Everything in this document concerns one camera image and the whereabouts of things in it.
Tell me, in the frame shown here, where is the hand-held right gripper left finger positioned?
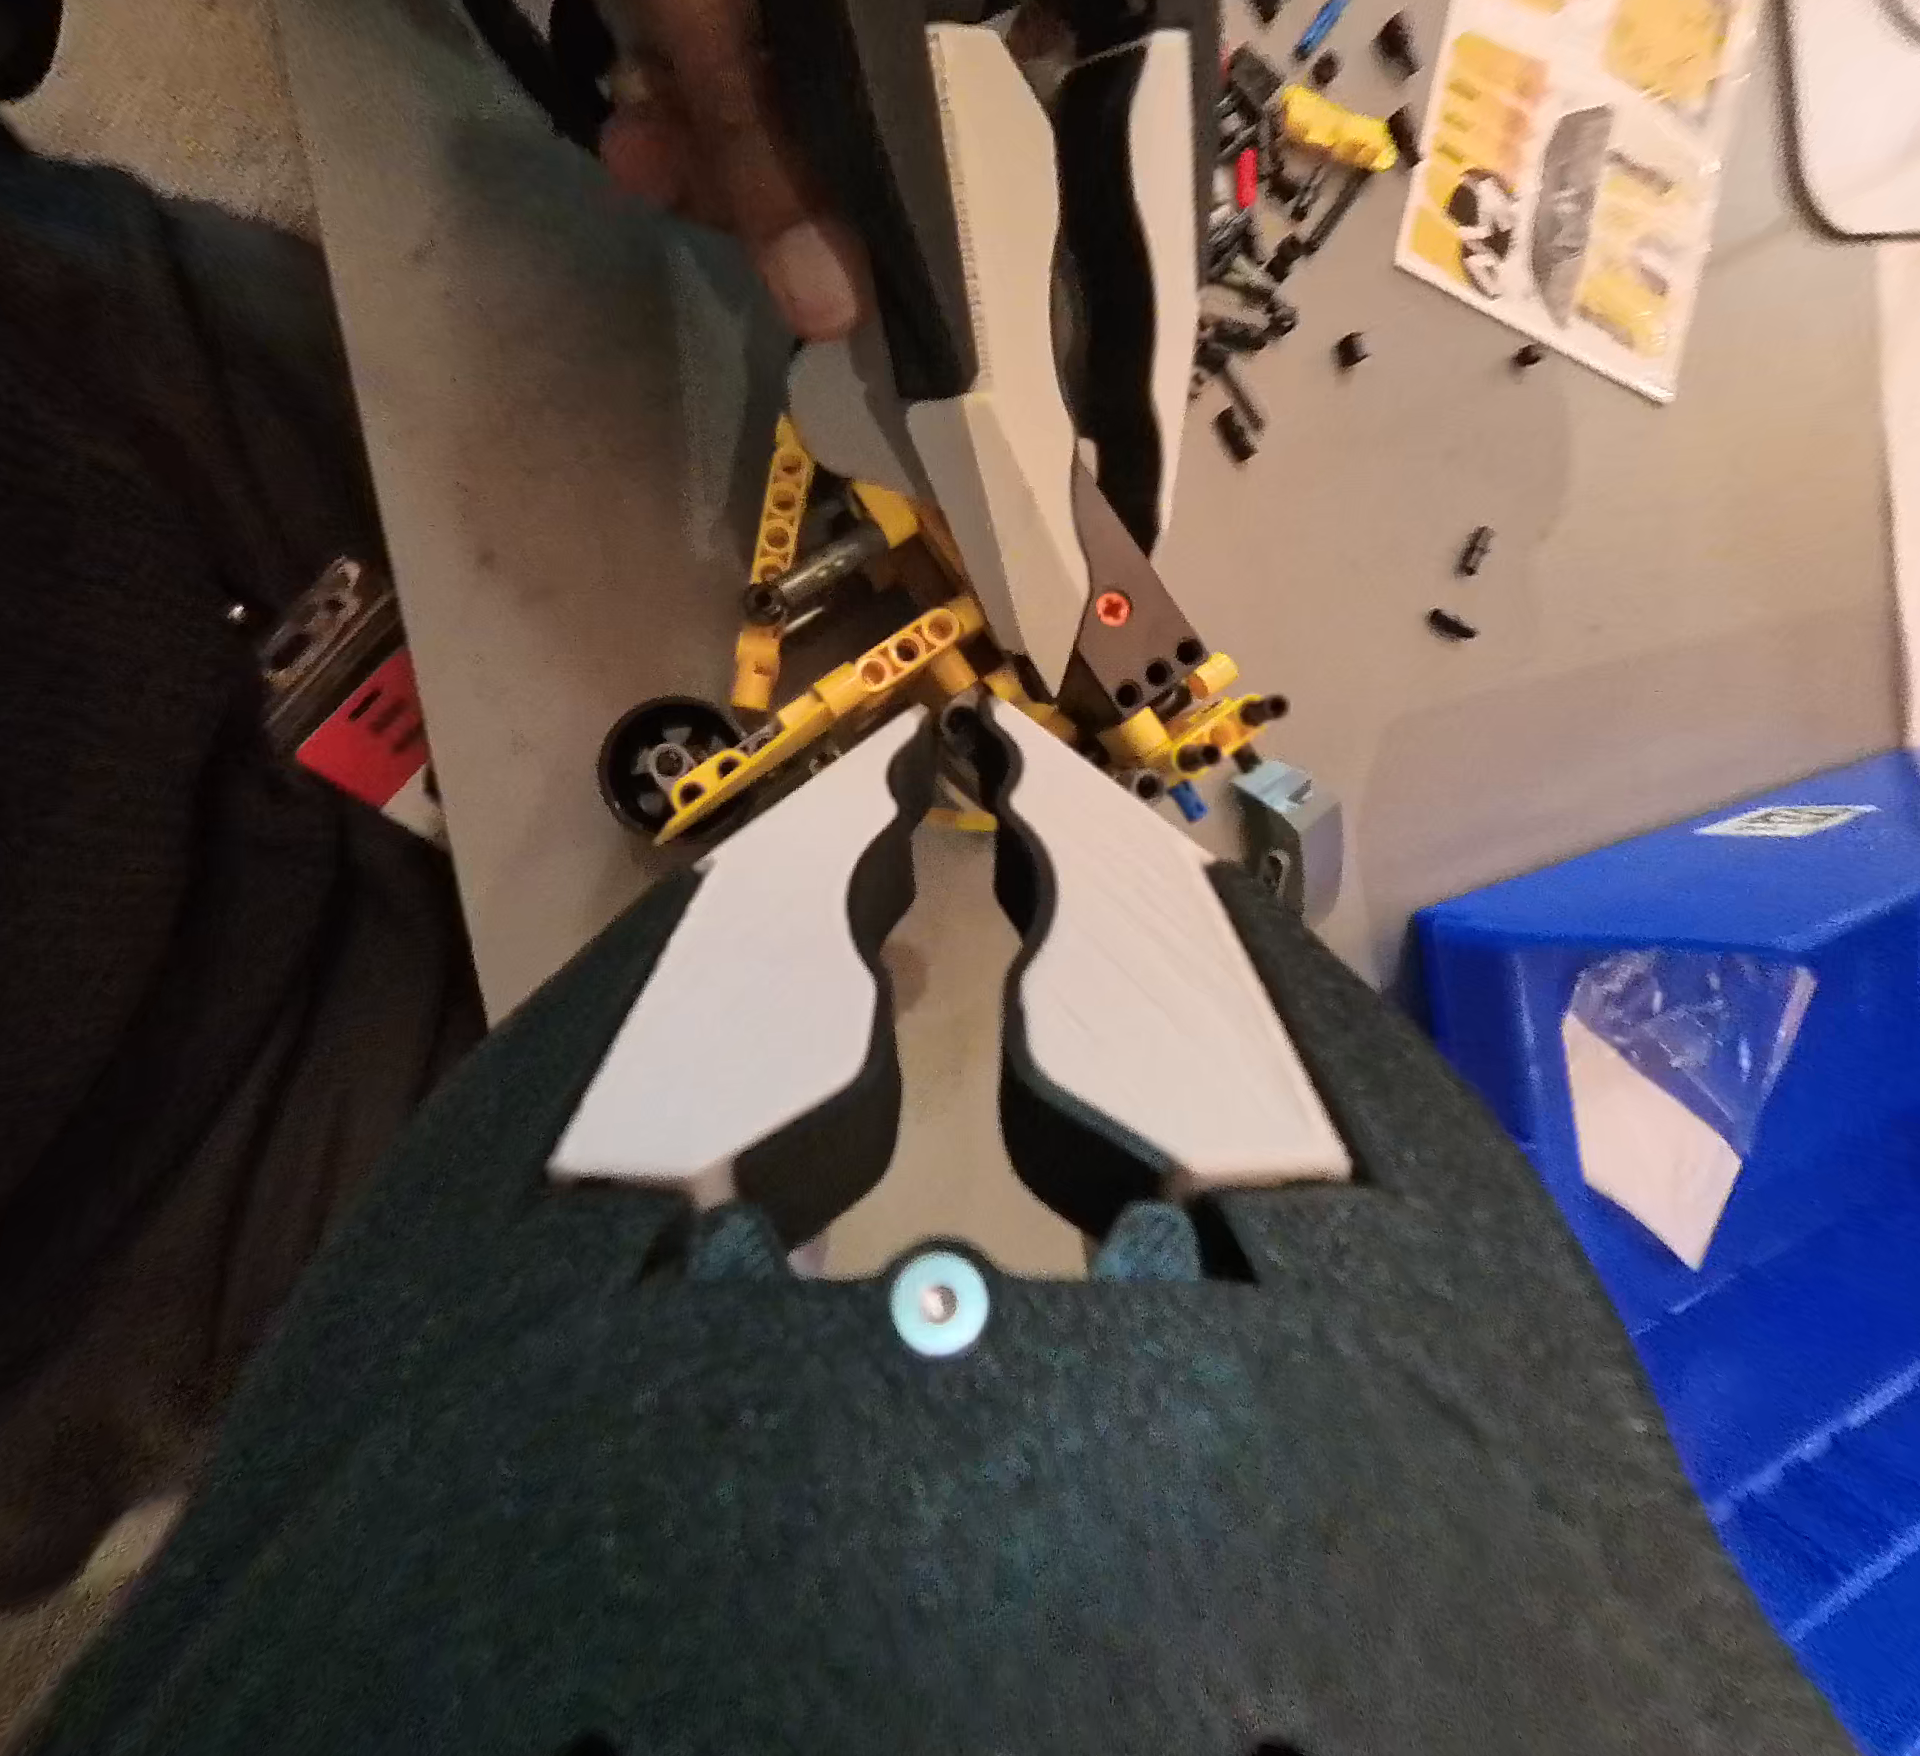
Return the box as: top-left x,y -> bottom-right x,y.
545,705 -> 932,1254

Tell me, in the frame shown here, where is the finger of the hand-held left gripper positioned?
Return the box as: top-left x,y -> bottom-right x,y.
1057,29 -> 1202,555
787,23 -> 1157,712

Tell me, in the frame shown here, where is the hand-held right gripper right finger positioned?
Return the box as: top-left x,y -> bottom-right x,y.
973,703 -> 1354,1259

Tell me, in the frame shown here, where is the yellow black toy brick model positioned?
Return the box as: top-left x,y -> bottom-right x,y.
596,414 -> 1292,847

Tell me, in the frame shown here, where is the person's left hand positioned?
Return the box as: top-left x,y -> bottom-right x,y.
494,0 -> 879,345

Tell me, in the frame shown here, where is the pile of loose brick pieces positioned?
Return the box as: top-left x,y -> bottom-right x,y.
1192,0 -> 1464,467

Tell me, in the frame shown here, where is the yellow printed sticker sheet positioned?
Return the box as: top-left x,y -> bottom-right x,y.
1395,0 -> 1778,406

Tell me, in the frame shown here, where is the red box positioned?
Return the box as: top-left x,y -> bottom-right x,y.
292,646 -> 440,828

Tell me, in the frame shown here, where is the clear plastic bag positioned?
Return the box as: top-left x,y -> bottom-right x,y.
1559,950 -> 1818,1270

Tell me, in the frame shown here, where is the white book stand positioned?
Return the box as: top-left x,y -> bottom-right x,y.
1775,0 -> 1920,243

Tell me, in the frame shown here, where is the blue plastic storage bin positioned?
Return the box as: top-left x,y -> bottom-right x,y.
1409,752 -> 1920,1756

